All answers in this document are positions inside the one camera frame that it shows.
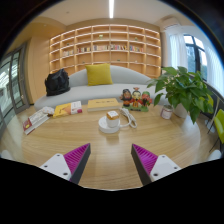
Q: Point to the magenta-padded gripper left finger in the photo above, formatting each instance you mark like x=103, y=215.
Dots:
x=56, y=165

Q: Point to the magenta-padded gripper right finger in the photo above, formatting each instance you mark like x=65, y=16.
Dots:
x=164, y=166

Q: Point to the white charger with orange rim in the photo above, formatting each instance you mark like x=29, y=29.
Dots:
x=112, y=117

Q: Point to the small white jar pink label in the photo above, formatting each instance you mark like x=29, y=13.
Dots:
x=166, y=112

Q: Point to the small white paper pack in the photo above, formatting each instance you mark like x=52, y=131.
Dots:
x=48, y=110

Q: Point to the round white power strip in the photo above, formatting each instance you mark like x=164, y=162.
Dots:
x=104, y=127

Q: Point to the lime green chair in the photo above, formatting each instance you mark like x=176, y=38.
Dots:
x=220, y=125

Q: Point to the colourful three-figure figurine set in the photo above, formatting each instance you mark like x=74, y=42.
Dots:
x=136, y=98

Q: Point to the large yellow book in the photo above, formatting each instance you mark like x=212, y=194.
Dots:
x=102, y=103

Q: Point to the green potted plant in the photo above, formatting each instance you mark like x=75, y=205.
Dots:
x=181, y=88

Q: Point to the black bag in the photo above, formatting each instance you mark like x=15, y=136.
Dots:
x=57, y=82

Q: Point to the grey curved sofa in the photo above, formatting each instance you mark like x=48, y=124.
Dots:
x=100, y=91

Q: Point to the yellow cushion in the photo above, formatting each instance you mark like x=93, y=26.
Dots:
x=99, y=74

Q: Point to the white sheer curtain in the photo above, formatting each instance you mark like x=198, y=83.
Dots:
x=215, y=70
x=175, y=50

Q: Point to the dark-framed window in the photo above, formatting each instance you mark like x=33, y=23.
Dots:
x=195, y=53

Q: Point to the wooden shelf unit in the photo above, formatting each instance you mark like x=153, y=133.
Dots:
x=105, y=48

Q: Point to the white air conditioner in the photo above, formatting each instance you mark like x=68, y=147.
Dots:
x=171, y=23

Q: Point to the long ceiling light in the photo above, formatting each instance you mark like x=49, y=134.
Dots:
x=111, y=8

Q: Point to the glass door with dark frame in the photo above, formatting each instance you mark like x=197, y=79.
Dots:
x=15, y=83

